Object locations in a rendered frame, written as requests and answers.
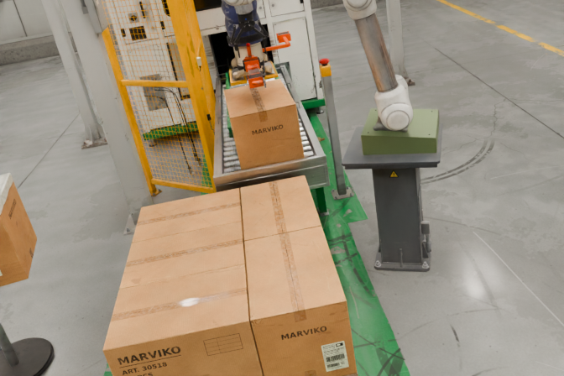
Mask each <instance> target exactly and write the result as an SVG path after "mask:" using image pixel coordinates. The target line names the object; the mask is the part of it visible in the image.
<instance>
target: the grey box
mask: <svg viewBox="0 0 564 376"><path fill-rule="evenodd" d="M85 1H86V6H87V9H88V12H89V14H90V18H91V22H92V25H93V28H94V31H95V34H98V33H102V32H103V31H104V30H105V29H106V28H107V20H106V18H105V14H104V12H103V9H102V4H101V1H100V0H85Z"/></svg>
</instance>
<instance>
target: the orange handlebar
mask: <svg viewBox="0 0 564 376"><path fill-rule="evenodd" d="M283 40H284V42H285V44H280V45H276V46H271V47H267V48H266V51H270V50H278V49H283V48H287V47H290V42H289V40H288V39H287V38H286V37H283ZM247 68H248V71H250V70H252V69H251V68H254V69H258V68H259V66H258V64H254V65H248V66H247ZM262 83H263V81H262V80H259V81H253V82H252V85H254V86H256V85H260V84H262Z"/></svg>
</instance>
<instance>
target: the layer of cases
mask: <svg viewBox="0 0 564 376"><path fill-rule="evenodd" d="M240 191H241V193H240ZM103 353H104V355H105V358H106V360H107V363H108V365H109V368H110V369H111V372H112V376H346V375H349V374H354V373H357V367H356V361H355V355H354V349H353V338H352V332H351V327H350V321H349V315H348V308H347V300H346V297H345V295H344V292H343V289H342V285H341V282H340V279H339V277H338V274H337V270H336V267H335V264H334V262H333V259H332V255H331V252H330V249H329V247H328V244H327V241H326V237H325V234H324V232H323V229H322V226H321V222H320V219H319V217H318V214H317V211H316V207H315V204H314V201H313V199H312V196H311V192H310V189H309V186H308V184H307V181H306V177H305V176H304V175H302V176H297V177H293V178H289V179H284V180H276V181H271V182H267V183H263V184H258V185H251V186H246V187H242V188H240V189H239V188H237V189H233V190H228V191H220V192H216V193H211V194H207V195H203V196H195V197H191V198H186V199H182V200H178V201H169V202H165V203H160V204H156V205H152V206H144V207H141V211H140V213H139V217H138V222H137V226H136V229H135V233H134V235H133V241H132V244H131V248H130V251H129V254H128V260H127V263H126V266H125V270H124V273H123V278H122V282H121V284H120V288H119V291H118V294H117V300H116V303H115V306H114V310H113V313H112V319H111V322H110V325H109V328H108V332H107V337H106V341H105V343H104V347H103Z"/></svg>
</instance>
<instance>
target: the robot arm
mask: <svg viewBox="0 0 564 376"><path fill-rule="evenodd" d="M224 1H225V2H226V3H227V4H229V5H231V6H234V8H235V10H236V13H238V22H239V24H234V25H233V32H232V37H231V40H230V44H233V45H234V48H235V51H237V52H238V57H239V58H240V54H239V49H238V44H237V42H238V40H239V38H240V36H241V35H242V33H243V32H248V31H251V30H254V31H255V32H256V33H257V34H259V35H260V36H261V37H262V38H263V43H264V52H265V53H267V52H266V47H265V45H267V38H268V37H269V34H268V33H267V31H266V30H265V29H264V27H263V26H262V24H261V23H260V20H257V21H254V20H253V12H251V11H253V4H252V1H253V0H224ZM343 4H344V6H345V8H346V10H347V13H348V15H349V17H350V18H351V19H352V20H354V21H355V24H356V26H357V29H358V33H359V36H360V39H361V41H362V44H363V48H364V51H365V54H366V56H367V59H368V63H369V66H370V69H371V71H372V74H373V78H374V81H375V84H376V87H377V89H378V90H377V91H376V93H375V96H374V98H375V101H376V105H377V109H378V121H377V122H376V124H375V125H374V126H373V130H374V131H379V130H382V131H396V132H403V133H406V132H408V126H409V124H410V123H411V121H412V118H413V109H412V106H411V104H410V99H409V93H408V85H407V83H406V81H405V79H404V78H403V77H402V76H399V75H396V74H395V73H394V69H393V66H392V64H391V61H390V58H389V53H388V51H387V48H386V45H385V42H384V37H383V35H382V32H381V29H380V27H379V21H378V19H377V16H376V13H375V12H376V9H377V4H376V1H375V0H343ZM255 24H257V25H259V27H260V28H261V29H262V30H263V31H264V33H265V34H266V35H265V36H264V35H263V34H262V33H261V32H259V31H258V30H257V29H256V28H255V27H254V25H255ZM238 27H239V28H240V29H241V30H240V32H239V34H238V36H237V38H236V39H235V41H234V42H233V39H234V35H235V32H236V29H237V28H238Z"/></svg>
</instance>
